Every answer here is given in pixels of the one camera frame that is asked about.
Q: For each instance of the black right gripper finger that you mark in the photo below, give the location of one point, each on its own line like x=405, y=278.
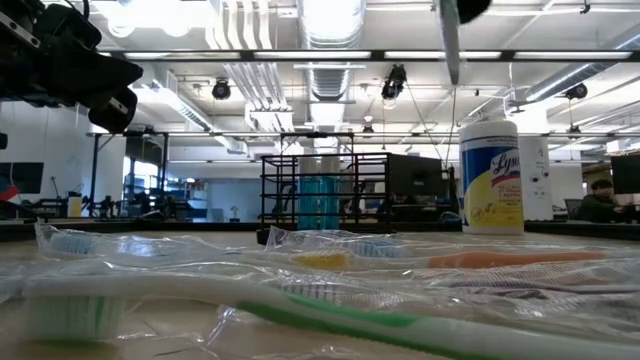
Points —
x=474, y=9

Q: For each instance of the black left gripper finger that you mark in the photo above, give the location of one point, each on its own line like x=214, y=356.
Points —
x=110, y=75

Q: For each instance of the blue white toothbrush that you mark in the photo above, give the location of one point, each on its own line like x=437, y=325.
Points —
x=72, y=244
x=375, y=248

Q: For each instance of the orange white toothbrush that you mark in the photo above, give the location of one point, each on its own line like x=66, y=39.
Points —
x=500, y=260

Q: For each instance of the white purple toothbrush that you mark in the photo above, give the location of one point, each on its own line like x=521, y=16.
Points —
x=310, y=292

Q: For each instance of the black overhead crossbar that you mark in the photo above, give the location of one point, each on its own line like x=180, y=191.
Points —
x=377, y=55

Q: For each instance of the black ceiling spotlight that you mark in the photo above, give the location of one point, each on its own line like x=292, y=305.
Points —
x=221, y=90
x=394, y=82
x=577, y=91

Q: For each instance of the yellow container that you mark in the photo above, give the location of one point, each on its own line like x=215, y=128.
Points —
x=74, y=207

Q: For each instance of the black monitor back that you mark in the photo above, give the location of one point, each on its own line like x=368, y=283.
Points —
x=415, y=187

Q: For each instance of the Lysol wipes canister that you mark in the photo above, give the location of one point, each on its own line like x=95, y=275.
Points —
x=490, y=200

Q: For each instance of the dark computer monitor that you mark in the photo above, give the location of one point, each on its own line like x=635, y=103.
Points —
x=626, y=175

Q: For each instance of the person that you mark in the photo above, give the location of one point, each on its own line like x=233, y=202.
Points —
x=597, y=205

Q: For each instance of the green white wrapped toothbrush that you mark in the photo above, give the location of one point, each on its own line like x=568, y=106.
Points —
x=350, y=315

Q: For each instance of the dark wall screen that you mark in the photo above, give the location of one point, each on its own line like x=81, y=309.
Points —
x=22, y=177

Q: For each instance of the black aluminium table frame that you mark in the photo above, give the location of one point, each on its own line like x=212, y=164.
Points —
x=150, y=226

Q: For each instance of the silver ventilation duct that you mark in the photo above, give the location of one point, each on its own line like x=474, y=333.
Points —
x=330, y=75

